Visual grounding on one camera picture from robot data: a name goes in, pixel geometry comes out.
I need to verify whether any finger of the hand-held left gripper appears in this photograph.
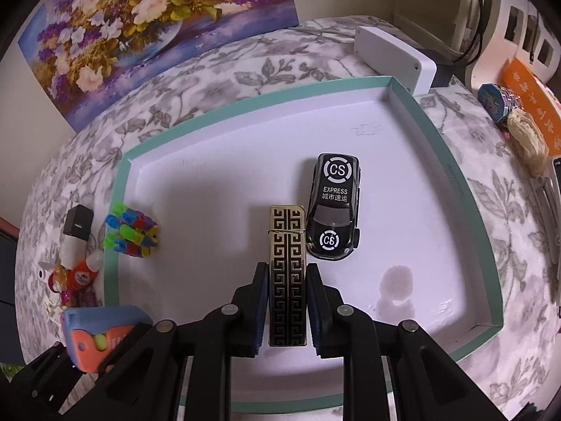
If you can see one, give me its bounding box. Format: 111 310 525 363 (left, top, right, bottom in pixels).
9 341 103 421

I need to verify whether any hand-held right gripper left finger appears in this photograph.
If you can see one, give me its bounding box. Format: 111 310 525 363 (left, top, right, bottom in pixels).
59 262 269 421

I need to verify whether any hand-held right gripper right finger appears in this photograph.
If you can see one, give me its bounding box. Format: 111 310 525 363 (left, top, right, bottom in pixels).
306 263 511 421

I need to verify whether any gold black patterned lighter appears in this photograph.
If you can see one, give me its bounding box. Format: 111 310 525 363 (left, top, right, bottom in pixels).
266 205 310 347

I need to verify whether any teal rimmed white tray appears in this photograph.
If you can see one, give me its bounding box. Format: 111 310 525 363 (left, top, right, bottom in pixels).
103 75 504 414

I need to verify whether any colourful plastic clip toy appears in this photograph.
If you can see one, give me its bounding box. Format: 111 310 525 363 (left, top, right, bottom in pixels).
104 202 159 258

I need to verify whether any pink red trinket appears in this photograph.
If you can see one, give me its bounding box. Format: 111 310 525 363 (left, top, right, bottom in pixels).
47 267 71 305

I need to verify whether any red glue bottle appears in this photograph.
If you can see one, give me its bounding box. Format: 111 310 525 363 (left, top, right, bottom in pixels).
68 250 106 294

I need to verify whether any black toy car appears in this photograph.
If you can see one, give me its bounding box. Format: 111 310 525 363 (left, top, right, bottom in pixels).
305 153 364 261

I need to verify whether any dark bedside furniture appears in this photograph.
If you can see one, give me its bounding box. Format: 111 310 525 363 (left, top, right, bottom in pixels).
0 216 22 360

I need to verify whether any black cube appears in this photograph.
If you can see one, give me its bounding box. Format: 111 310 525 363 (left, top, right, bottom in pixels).
63 205 94 240

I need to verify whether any grey floral bedspread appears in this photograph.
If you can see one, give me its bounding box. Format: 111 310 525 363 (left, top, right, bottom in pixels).
15 15 561 421

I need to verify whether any white plastic box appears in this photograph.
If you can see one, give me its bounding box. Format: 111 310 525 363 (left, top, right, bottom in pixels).
354 26 438 96

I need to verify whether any cream yarn bundle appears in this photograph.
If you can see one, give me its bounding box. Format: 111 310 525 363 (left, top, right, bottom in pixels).
506 109 548 174

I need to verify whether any orange box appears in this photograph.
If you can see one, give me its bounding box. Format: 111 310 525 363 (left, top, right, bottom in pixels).
501 58 561 159

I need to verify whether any flower painting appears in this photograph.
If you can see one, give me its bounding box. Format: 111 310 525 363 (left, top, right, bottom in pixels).
18 0 299 133

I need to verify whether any white shelf unit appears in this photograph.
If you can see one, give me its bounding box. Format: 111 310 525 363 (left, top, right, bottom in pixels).
471 0 561 110

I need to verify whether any black cable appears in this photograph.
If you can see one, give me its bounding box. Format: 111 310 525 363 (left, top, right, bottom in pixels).
453 0 487 66

